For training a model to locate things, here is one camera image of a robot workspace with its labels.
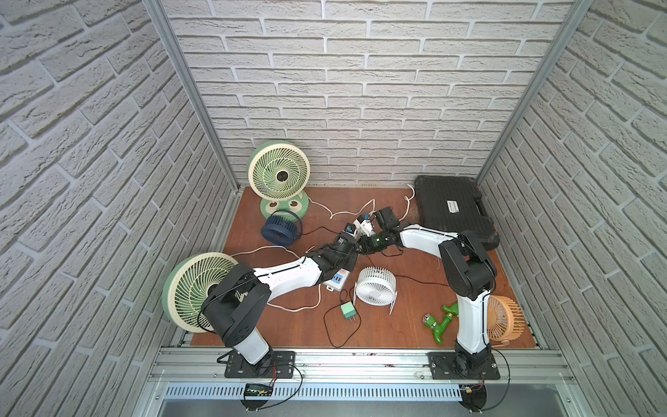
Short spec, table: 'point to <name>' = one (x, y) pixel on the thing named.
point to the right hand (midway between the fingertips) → (356, 249)
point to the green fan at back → (279, 172)
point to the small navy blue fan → (279, 230)
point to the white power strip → (339, 281)
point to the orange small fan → (505, 320)
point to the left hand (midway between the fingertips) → (344, 243)
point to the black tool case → (454, 204)
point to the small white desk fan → (376, 286)
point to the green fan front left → (187, 283)
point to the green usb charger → (349, 311)
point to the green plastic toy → (429, 321)
